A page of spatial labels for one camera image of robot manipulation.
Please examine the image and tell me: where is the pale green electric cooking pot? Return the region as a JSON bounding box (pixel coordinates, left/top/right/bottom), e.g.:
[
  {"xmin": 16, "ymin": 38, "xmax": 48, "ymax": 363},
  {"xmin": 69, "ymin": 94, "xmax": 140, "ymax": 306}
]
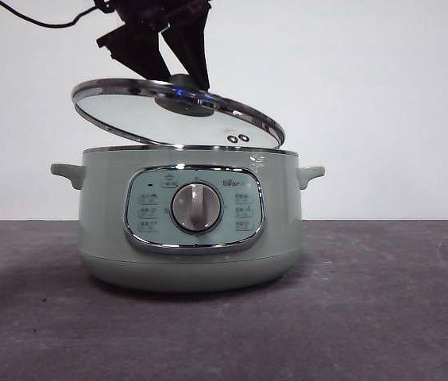
[{"xmin": 50, "ymin": 145, "xmax": 326, "ymax": 294}]

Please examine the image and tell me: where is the glass lid with green knob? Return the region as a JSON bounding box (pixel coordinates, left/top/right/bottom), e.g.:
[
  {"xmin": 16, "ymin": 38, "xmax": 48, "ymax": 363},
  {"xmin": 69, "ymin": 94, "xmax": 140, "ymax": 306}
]
[{"xmin": 71, "ymin": 75, "xmax": 287, "ymax": 150}]

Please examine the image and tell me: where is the black cable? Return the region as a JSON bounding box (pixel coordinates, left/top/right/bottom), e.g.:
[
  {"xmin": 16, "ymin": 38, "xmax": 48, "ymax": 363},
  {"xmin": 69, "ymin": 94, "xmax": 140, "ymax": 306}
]
[{"xmin": 0, "ymin": 0, "xmax": 106, "ymax": 29}]

